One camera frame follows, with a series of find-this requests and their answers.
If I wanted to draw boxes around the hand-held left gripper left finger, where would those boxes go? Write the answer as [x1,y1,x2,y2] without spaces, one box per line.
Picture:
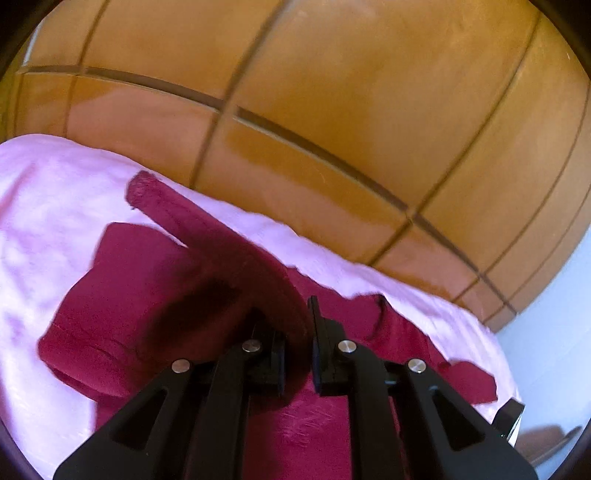
[53,318,286,480]

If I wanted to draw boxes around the dark red garment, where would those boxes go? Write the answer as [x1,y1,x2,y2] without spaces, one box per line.
[37,170,498,480]

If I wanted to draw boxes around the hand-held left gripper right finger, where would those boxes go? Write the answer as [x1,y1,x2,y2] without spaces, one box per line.
[307,296,539,480]

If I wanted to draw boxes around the pink bed sheet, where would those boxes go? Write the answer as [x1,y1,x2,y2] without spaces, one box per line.
[0,134,523,480]

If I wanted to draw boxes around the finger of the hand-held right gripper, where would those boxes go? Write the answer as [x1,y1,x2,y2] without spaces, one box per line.
[492,399,526,448]

